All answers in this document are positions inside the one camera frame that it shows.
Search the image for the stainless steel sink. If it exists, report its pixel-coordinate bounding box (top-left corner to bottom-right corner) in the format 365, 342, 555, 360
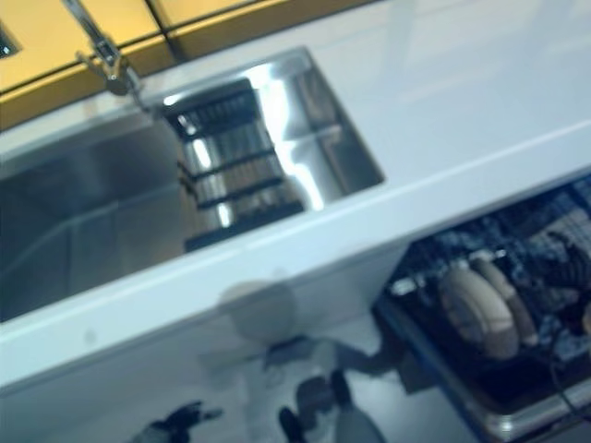
0, 45, 387, 324

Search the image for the dark robot torso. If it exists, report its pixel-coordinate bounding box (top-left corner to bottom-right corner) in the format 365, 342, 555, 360
278, 370, 385, 443

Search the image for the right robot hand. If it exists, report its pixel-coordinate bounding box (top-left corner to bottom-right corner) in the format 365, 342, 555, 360
542, 229, 591, 296

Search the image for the cream ceramic plate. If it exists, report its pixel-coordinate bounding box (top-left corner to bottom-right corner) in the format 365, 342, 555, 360
438, 267, 521, 361
470, 256, 540, 347

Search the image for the dishwasher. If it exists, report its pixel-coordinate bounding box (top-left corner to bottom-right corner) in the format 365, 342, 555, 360
372, 174, 591, 443

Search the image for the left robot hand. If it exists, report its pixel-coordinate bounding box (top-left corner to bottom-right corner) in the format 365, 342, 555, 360
137, 400, 223, 443

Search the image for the black dish rack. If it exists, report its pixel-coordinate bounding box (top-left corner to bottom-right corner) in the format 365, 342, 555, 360
163, 78, 307, 253

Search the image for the chrome gooseneck faucet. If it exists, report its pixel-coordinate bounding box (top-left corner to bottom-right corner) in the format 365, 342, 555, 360
0, 0, 156, 116

